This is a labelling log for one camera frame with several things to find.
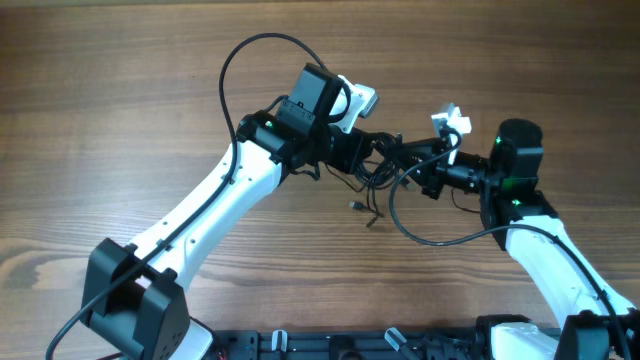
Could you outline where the black cable bundle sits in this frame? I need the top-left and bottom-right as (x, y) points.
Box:
(319, 130), (416, 230)

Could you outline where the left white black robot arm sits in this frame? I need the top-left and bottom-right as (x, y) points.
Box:
(80, 63), (378, 359)

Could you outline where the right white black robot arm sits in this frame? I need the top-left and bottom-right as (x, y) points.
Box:
(391, 118), (639, 359)

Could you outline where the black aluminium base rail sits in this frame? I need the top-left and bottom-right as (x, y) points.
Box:
(205, 328), (483, 360)

